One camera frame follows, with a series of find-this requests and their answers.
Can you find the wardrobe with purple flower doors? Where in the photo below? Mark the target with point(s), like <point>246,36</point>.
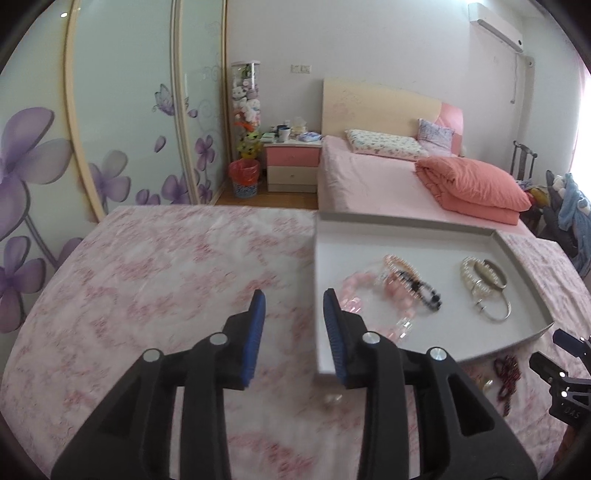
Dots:
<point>120,92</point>

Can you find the bed with pink sheet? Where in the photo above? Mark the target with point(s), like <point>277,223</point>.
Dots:
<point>369,184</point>

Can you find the folded orange duvet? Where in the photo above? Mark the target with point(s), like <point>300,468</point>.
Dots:
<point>471,184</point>

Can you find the pink and cream nightstand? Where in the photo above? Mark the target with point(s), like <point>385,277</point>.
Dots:
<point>291,170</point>

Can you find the white wall socket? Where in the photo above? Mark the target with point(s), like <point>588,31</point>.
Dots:
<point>300,69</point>

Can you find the white mug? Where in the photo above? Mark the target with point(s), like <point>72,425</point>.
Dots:
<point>284,134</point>

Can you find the grey shallow tray box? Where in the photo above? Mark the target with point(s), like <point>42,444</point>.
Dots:
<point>369,249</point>

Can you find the lilac square pillow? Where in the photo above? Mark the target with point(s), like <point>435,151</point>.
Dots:
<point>436,134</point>

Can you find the dark wooden chair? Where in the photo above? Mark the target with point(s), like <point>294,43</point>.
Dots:
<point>524,159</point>

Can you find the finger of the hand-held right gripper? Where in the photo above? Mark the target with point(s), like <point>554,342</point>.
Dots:
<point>545,367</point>
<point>572,344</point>

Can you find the clear tube of plush toys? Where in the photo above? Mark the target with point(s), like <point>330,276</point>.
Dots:
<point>245,106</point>

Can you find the pink floral tablecloth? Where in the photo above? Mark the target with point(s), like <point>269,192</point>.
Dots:
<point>161,286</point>

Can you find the blue cloth on nightstand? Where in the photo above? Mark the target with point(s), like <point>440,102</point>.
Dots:
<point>309,137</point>

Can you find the dark office chair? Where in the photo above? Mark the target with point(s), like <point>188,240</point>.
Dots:
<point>551,207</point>

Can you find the white air conditioner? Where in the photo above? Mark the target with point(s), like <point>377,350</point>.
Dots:
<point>496,25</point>

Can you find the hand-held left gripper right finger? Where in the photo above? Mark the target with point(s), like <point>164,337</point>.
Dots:
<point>333,341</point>

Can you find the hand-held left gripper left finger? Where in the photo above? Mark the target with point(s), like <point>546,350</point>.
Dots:
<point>255,341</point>

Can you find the thin silver bangle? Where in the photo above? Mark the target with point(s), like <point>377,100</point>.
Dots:
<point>508,309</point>

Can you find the cream patterned pillow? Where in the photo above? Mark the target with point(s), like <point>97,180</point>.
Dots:
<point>385,144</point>

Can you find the red trash bin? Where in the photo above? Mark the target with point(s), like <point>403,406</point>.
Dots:
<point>244,177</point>

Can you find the wide silver bangle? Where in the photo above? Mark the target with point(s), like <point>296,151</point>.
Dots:
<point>501,277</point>

